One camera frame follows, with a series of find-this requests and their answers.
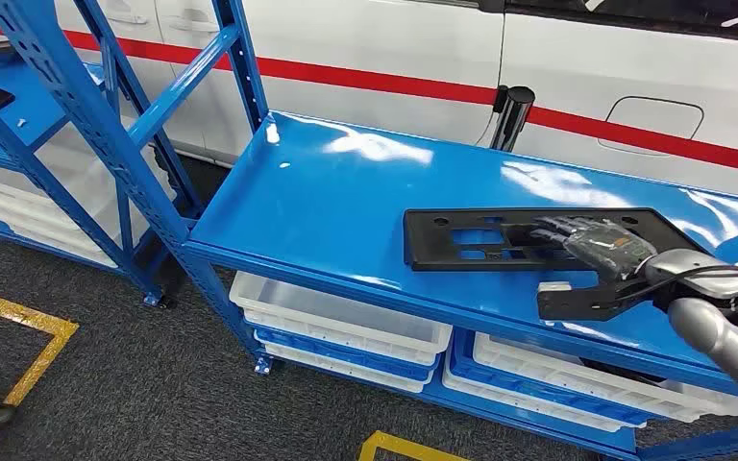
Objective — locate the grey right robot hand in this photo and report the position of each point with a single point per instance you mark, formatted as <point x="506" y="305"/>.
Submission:
<point x="604" y="251"/>

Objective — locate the white vehicle with red stripe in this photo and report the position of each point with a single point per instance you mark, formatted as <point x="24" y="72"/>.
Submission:
<point x="375" y="38"/>

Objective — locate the black cylindrical post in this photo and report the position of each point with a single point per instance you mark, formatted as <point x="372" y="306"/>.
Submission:
<point x="510" y="121"/>

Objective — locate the stack of white plastic crates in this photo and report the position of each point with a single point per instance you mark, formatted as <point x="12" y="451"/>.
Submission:
<point x="12" y="210"/>

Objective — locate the yellow floor tape square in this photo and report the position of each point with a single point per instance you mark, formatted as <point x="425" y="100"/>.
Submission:
<point x="401" y="442"/>

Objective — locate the black plastic plate frame part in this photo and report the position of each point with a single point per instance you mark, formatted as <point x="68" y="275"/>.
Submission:
<point x="426" y="245"/>

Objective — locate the blue metal shelf rack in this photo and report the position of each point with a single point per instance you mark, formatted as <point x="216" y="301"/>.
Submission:
<point x="38" y="83"/>
<point x="343" y="203"/>

